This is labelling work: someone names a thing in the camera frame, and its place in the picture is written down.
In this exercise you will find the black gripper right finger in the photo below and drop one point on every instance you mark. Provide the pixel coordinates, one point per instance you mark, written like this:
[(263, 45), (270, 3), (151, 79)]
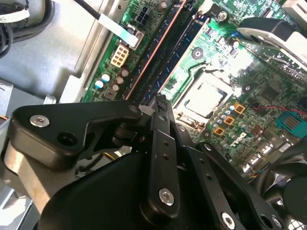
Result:
[(216, 187)]

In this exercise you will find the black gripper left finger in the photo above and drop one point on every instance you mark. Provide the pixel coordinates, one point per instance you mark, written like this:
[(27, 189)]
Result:
[(72, 119)]

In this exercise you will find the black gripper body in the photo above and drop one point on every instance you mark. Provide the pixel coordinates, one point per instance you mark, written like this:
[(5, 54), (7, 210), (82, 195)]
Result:
[(100, 198)]

